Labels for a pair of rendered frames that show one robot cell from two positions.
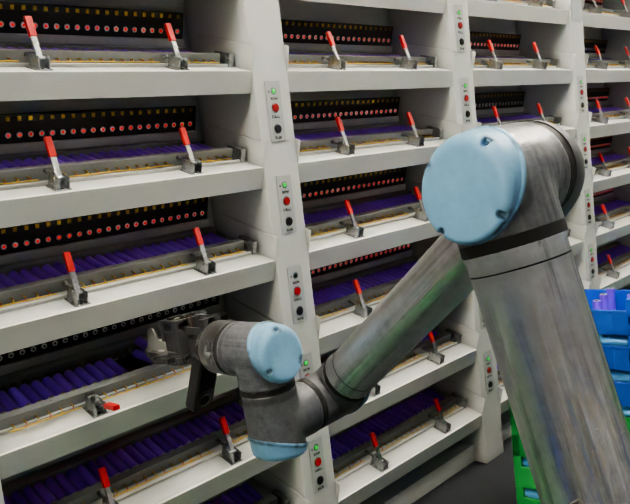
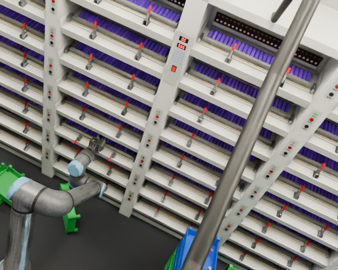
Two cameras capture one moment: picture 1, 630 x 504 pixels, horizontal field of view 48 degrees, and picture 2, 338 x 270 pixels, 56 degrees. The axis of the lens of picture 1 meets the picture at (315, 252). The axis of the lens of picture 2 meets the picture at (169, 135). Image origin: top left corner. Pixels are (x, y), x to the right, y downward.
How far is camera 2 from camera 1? 1.78 m
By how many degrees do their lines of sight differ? 55
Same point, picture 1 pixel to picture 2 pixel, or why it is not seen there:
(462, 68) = (278, 161)
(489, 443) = not seen: hidden behind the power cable
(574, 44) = not seen: outside the picture
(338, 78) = (194, 124)
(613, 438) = (9, 242)
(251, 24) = (159, 90)
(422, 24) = not seen: hidden behind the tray
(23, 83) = (80, 70)
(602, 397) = (10, 237)
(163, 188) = (109, 112)
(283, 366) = (72, 172)
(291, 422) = (72, 182)
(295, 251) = (146, 152)
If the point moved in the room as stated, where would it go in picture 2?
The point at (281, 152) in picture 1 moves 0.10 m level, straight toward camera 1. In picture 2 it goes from (154, 128) to (138, 130)
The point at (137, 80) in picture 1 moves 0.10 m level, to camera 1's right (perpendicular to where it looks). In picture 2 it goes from (111, 84) to (117, 96)
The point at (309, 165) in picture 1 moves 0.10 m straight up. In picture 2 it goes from (164, 138) to (169, 126)
